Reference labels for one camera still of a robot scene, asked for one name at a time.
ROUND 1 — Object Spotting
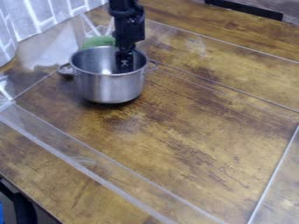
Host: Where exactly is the pink handled spoon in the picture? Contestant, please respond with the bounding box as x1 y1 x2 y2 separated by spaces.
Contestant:
59 65 74 74

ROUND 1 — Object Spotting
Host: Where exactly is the green bumpy toy vegetable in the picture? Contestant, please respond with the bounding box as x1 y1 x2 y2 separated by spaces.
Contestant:
82 36 115 49

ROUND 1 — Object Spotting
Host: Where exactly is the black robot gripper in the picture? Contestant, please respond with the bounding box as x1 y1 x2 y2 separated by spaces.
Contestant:
109 0 146 74

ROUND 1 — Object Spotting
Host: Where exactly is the black bar at back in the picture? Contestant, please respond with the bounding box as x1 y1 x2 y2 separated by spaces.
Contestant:
205 0 285 21

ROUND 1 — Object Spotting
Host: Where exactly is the stainless steel pot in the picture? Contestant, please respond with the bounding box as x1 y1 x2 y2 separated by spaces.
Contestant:
59 45 155 104

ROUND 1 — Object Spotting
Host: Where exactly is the grey white patterned curtain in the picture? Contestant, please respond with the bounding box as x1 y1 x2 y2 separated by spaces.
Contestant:
0 0 109 67

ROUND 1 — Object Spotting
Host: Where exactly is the clear acrylic barrier panel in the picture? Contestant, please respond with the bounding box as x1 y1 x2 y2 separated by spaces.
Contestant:
0 12 228 224

